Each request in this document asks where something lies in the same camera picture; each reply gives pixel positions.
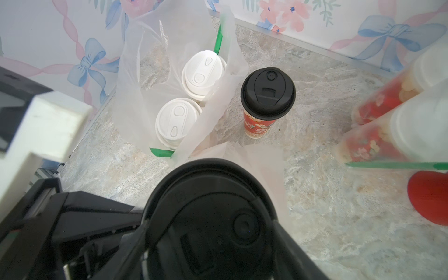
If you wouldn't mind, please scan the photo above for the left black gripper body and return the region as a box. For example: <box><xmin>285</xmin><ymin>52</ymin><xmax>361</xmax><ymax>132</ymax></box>
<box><xmin>1</xmin><ymin>178</ymin><xmax>142</xmax><ymax>280</ymax></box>

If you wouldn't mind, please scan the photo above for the red straw holder cup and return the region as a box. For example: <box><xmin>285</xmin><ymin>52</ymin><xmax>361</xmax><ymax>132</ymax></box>
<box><xmin>407</xmin><ymin>171</ymin><xmax>448</xmax><ymax>226</ymax></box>

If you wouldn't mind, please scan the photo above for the white lid cup back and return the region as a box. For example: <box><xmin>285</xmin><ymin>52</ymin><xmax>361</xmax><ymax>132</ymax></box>
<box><xmin>334</xmin><ymin>80</ymin><xmax>448</xmax><ymax>165</ymax></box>

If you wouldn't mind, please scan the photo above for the red cup black lid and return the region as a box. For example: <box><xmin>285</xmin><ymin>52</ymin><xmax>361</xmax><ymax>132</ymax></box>
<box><xmin>240</xmin><ymin>66</ymin><xmax>296</xmax><ymax>139</ymax></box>
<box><xmin>142</xmin><ymin>158</ymin><xmax>278</xmax><ymax>280</ymax></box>

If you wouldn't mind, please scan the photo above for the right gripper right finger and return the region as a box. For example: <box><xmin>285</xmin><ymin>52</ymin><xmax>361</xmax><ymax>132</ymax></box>
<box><xmin>273</xmin><ymin>220</ymin><xmax>329</xmax><ymax>280</ymax></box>

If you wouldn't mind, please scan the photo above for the red cup white lid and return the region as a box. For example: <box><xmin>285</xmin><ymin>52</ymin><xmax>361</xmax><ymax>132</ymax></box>
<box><xmin>352</xmin><ymin>42</ymin><xmax>448</xmax><ymax>126</ymax></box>

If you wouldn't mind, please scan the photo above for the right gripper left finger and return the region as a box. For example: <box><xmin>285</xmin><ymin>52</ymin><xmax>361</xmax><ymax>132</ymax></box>
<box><xmin>92</xmin><ymin>224</ymin><xmax>149</xmax><ymax>280</ymax></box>

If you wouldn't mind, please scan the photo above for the clear plastic carrier bag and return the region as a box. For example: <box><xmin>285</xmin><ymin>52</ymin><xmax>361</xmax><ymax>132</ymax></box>
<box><xmin>113</xmin><ymin>1</ymin><xmax>249</xmax><ymax>166</ymax></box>

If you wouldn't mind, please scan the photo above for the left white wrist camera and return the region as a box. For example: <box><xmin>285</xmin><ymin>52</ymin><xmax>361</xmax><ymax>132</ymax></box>
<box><xmin>0</xmin><ymin>66</ymin><xmax>93</xmax><ymax>221</ymax></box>

